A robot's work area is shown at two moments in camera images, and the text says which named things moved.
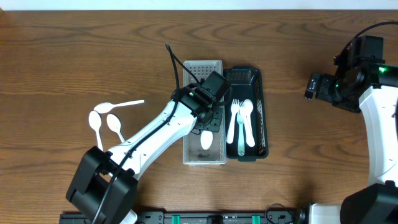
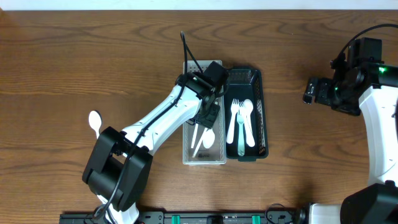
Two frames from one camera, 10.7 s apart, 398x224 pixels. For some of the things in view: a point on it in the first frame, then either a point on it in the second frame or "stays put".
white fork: x=234 y=110 stays put
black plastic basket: x=247 y=119 stays put
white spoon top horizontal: x=104 y=107 to x=194 y=135
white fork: x=241 y=139 stays put
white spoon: x=114 y=124 to x=199 y=142
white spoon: x=206 y=138 stays put
